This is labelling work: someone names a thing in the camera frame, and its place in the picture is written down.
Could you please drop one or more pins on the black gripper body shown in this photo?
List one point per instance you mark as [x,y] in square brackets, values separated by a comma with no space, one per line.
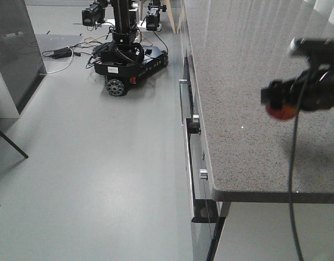
[315,93]

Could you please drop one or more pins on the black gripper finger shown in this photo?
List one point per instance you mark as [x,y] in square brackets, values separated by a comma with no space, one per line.
[276,95]

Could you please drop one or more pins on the red yellow apple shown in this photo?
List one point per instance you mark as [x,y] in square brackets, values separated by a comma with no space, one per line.
[286,112]

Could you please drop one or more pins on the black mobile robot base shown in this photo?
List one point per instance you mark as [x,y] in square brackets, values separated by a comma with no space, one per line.
[123,61]

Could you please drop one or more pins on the grey speckled kitchen counter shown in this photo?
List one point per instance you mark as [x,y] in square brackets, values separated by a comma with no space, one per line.
[241,155]

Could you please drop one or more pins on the wooden easel legs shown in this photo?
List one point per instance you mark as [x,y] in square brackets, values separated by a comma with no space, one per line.
[150,22]

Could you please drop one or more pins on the black power adapter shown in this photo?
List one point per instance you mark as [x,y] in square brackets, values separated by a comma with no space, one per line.
[58,53]

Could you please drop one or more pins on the dark grey cabinet panel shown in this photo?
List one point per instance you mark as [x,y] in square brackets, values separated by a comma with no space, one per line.
[21,65]

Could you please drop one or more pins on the black tripod leg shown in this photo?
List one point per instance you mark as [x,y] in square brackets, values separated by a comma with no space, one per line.
[11,143]

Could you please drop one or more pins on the chrome drawer handle bar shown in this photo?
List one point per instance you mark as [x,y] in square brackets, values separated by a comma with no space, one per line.
[196,204]

